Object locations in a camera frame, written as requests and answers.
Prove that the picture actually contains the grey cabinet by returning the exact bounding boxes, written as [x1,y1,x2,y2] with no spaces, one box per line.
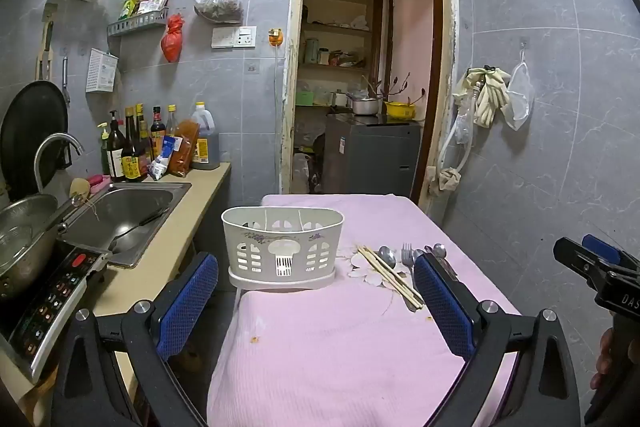
[322,113,423,202]

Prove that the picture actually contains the clear hanging plastic bag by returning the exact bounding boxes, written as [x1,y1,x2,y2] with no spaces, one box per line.
[501,59,535,132]

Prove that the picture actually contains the wooden hanging board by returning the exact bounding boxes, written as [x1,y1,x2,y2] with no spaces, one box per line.
[34,4,59,83]

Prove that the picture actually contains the dark pump bottle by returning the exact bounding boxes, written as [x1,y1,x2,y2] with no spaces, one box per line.
[106,110,126,182]

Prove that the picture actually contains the beige kitchen counter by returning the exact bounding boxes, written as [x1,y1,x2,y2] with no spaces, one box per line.
[20,162,232,413]

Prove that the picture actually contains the cream rubber gloves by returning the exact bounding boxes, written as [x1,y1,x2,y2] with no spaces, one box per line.
[452,65,512,130]

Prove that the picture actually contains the steel kitchen sink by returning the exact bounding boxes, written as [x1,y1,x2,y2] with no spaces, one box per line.
[57,182,193,269]

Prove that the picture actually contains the blue and white packet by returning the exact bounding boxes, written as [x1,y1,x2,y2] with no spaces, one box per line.
[148,136,181,182]

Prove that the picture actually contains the dry plant branches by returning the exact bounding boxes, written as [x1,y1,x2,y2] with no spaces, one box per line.
[362,73,427,108]

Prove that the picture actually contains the black frying pan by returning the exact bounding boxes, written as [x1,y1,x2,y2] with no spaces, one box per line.
[0,80,70,204]

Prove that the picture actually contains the worn wooden door frame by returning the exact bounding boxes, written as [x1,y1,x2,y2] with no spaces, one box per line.
[279,0,459,214]

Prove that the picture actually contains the red labelled sauce bottle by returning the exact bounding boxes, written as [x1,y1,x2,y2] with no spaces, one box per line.
[150,106,168,158]

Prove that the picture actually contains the white wall box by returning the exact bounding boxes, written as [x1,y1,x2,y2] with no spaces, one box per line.
[85,48,120,94]

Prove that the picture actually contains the small metal pot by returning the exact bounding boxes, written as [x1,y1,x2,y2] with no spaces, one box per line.
[349,95,380,116]

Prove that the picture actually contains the steel wok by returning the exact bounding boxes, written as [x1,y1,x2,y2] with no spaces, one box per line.
[0,193,96,304]

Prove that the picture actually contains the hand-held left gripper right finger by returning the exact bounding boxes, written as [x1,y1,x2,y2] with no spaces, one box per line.
[412,252,583,427]

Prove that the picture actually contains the wooden shelf unit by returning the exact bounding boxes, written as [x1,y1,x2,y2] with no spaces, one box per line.
[294,0,384,108]

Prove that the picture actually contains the yellow bowl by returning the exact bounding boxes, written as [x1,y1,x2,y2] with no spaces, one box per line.
[384,101,417,120]

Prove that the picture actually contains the pink floral table cloth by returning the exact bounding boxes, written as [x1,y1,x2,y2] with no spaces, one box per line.
[206,193,524,427]

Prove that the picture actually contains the black handled kitchen knife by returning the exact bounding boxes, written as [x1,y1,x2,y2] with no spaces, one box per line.
[107,206,171,254]

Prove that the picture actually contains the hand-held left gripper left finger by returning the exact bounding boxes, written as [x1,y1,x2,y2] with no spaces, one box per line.
[50,251,220,427]

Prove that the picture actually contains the yellow capped sauce bottle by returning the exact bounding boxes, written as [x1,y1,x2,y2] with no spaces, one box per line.
[136,103,154,162]

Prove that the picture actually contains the beige knotted rag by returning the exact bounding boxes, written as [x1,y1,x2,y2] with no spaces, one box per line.
[432,166,462,194]

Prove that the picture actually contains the beige dish scrubber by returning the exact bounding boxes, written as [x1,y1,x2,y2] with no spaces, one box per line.
[69,178,92,204]

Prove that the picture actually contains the large soy sauce bottle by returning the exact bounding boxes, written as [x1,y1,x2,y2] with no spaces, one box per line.
[121,107,149,183]

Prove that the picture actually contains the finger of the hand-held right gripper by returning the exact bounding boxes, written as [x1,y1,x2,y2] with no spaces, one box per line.
[552,237,617,292]
[581,234,640,272]

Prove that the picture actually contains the red plastic bag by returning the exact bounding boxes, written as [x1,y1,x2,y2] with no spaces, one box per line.
[160,13,185,63]

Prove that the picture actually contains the curved steel faucet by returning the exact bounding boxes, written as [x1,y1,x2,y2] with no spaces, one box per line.
[33,133,85,196]

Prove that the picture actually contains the green soap dispenser bottle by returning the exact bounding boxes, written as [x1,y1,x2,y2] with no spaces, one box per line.
[98,123,112,176]

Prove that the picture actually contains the clear plastic jug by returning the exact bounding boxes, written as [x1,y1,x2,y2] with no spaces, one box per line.
[292,151,311,194]

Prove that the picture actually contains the orange food packet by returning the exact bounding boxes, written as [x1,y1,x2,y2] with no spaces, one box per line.
[167,120,201,178]

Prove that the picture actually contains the white hose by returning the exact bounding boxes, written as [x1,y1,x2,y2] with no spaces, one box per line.
[437,106,476,188]

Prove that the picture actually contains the grey wall shelf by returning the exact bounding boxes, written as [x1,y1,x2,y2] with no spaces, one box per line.
[107,7,169,38]

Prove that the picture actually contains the white wall socket panel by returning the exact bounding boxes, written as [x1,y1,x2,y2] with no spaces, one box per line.
[211,26,258,50]

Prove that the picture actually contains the dark oil jug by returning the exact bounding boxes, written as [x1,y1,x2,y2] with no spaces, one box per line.
[190,101,221,171]

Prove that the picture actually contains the black induction cooktop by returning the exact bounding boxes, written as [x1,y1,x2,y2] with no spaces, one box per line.
[0,239,112,384]

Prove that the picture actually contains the white plastic utensil holder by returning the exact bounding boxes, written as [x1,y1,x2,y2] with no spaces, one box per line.
[221,206,346,292]

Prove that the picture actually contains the person's right hand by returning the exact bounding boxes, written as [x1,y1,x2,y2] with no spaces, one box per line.
[590,328,615,389]

